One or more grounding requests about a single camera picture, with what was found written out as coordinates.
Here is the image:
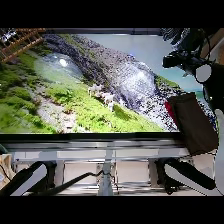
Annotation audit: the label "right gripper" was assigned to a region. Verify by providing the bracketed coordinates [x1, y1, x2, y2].
[162, 50, 198, 72]

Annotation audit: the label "silver frame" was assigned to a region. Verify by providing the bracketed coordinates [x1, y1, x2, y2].
[0, 139, 224, 197]

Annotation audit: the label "beige trousers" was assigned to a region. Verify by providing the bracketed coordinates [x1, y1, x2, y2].
[0, 153, 16, 191]

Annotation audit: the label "red garment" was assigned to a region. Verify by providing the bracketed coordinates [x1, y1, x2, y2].
[164, 99, 178, 126]

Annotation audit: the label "black cable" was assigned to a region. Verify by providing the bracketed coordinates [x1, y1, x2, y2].
[32, 169, 105, 197]

